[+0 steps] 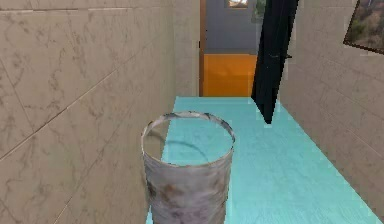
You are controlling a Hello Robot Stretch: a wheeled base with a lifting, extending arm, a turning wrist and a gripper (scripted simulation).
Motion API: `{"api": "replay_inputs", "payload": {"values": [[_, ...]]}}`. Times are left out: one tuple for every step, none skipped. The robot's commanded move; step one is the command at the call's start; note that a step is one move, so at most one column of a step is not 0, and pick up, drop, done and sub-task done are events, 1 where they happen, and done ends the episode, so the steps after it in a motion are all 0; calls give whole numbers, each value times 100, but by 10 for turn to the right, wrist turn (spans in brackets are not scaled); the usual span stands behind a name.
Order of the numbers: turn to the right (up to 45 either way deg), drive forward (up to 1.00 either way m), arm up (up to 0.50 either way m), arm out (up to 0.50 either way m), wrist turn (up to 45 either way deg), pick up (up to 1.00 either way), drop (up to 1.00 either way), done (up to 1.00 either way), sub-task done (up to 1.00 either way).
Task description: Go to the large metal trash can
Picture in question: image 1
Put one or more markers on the large metal trash can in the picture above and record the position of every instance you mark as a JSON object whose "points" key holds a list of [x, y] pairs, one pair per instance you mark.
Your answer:
{"points": [[186, 193]]}

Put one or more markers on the small framed picture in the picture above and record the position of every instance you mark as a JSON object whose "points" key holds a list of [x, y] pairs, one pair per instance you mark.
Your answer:
{"points": [[237, 3]]}

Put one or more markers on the framed landscape picture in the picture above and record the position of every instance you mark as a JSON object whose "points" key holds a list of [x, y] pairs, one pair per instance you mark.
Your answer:
{"points": [[366, 26]]}

